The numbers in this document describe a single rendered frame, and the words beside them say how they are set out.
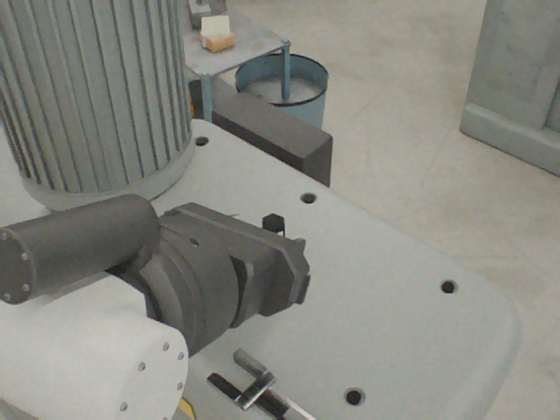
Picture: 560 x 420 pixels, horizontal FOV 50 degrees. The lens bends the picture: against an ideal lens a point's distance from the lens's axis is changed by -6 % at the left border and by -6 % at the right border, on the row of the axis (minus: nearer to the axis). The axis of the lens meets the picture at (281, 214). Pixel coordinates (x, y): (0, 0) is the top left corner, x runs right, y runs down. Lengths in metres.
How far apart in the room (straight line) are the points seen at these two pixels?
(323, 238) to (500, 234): 2.83
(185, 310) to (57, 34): 0.27
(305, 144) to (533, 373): 2.11
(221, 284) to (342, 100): 3.78
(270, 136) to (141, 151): 0.41
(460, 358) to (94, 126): 0.38
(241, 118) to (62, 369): 0.79
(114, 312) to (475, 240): 3.09
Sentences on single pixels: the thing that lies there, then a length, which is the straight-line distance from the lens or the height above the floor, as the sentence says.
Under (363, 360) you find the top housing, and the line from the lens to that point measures 0.52.
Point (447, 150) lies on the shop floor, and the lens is 3.84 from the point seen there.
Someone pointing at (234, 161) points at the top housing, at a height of 1.89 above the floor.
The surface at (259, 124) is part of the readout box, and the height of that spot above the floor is 1.72.
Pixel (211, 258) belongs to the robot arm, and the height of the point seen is 2.05.
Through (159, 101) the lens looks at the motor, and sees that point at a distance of 0.60.
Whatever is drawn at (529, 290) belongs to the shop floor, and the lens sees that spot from 3.20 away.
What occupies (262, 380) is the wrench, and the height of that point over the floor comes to 1.90.
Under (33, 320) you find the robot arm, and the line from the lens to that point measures 0.30.
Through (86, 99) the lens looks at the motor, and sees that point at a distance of 0.57.
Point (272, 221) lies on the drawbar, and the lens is 0.54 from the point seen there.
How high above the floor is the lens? 2.33
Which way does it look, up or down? 45 degrees down
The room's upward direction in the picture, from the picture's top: straight up
